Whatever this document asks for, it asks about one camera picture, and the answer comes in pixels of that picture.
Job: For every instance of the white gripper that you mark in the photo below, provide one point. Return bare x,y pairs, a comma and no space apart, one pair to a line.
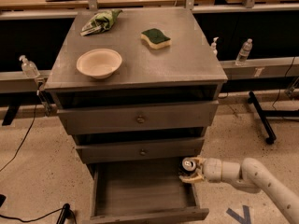
212,169

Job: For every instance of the blue pepsi can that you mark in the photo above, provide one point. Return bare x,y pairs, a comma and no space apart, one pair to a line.
187,167

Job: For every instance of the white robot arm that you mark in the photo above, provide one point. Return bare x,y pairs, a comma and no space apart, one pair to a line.
250,176

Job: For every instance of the grey middle drawer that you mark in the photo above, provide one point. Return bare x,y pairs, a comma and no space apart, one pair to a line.
140,150

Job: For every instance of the grey drawer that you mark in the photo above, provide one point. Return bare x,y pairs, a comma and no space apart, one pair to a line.
143,192
140,150
132,118

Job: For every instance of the grey bottom drawer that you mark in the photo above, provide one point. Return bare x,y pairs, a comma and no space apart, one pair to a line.
143,192

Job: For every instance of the grey top drawer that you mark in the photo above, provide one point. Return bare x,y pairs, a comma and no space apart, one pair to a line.
132,118

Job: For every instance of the grey drawer cabinet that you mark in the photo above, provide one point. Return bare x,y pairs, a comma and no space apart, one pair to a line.
185,71

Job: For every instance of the black wheeled table leg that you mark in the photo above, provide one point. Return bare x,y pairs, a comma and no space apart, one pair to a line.
265,114

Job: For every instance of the clear water bottle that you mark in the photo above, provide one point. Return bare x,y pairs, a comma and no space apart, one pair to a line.
244,52

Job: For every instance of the small white pump bottle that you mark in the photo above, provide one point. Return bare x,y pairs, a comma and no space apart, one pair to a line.
214,45

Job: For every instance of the green yellow sponge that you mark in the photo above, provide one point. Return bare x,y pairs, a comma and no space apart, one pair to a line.
155,38

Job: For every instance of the black stand on floor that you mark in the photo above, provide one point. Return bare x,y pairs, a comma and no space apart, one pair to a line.
36,211

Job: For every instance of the white paper bowl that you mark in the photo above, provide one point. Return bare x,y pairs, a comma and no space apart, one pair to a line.
99,63

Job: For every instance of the green chip bag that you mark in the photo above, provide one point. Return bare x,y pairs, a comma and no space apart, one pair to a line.
100,22

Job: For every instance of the left hand sanitizer bottle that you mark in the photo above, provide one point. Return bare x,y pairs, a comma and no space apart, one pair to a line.
28,67

